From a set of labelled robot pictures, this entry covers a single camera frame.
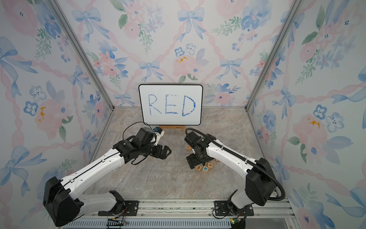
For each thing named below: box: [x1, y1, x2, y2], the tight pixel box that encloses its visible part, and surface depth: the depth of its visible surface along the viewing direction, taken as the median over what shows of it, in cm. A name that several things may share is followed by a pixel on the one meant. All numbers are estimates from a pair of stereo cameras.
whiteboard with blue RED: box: [138, 83, 204, 126], surface depth 97 cm
